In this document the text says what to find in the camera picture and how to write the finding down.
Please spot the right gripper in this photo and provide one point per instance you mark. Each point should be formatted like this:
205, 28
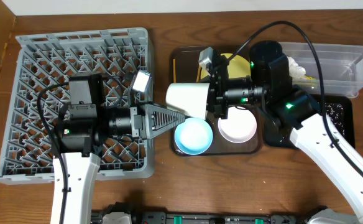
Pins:
218, 92

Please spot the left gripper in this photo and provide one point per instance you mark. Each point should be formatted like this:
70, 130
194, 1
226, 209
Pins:
137, 122

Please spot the white paper cup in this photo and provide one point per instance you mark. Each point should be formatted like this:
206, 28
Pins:
188, 98

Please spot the wooden chopstick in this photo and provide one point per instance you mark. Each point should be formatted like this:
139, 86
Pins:
174, 70

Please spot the white bowl with food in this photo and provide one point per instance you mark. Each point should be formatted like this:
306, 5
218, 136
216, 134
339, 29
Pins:
239, 126

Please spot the white napkin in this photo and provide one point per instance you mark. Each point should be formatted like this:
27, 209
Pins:
296, 71

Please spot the green orange snack wrapper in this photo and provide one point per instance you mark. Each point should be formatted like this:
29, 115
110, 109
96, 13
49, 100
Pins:
305, 80

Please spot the rice food scraps pile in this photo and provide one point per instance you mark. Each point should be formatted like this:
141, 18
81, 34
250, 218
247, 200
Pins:
333, 115

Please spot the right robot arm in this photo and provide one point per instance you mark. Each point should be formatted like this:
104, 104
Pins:
288, 108

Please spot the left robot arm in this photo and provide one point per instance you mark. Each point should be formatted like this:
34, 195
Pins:
83, 126

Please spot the clear plastic waste bin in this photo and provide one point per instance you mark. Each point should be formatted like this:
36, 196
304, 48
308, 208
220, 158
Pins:
342, 66

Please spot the black food waste tray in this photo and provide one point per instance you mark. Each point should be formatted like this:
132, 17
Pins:
340, 124

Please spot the yellow round plate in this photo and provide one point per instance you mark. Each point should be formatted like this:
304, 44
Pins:
239, 67

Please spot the dark brown serving tray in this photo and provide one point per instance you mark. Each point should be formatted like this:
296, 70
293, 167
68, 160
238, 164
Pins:
187, 71

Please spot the light blue bowl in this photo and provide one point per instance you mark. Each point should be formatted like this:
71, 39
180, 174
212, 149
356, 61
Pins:
194, 136

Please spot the grey plastic dish rack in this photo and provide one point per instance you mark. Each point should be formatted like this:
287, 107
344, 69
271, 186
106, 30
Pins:
44, 65

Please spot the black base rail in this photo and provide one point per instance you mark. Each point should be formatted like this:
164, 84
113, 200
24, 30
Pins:
126, 213

